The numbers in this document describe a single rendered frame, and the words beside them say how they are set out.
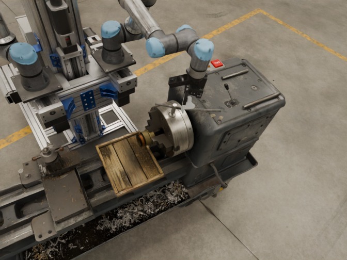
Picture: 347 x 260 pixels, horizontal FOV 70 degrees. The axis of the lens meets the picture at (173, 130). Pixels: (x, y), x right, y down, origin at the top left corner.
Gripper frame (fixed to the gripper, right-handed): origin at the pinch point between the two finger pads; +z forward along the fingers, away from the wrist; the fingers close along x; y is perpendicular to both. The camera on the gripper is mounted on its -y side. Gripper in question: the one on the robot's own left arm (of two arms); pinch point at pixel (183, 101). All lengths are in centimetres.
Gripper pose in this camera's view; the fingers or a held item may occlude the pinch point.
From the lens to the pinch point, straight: 123.8
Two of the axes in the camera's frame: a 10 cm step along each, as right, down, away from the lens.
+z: -1.5, 5.2, 8.4
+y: 9.8, 2.0, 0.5
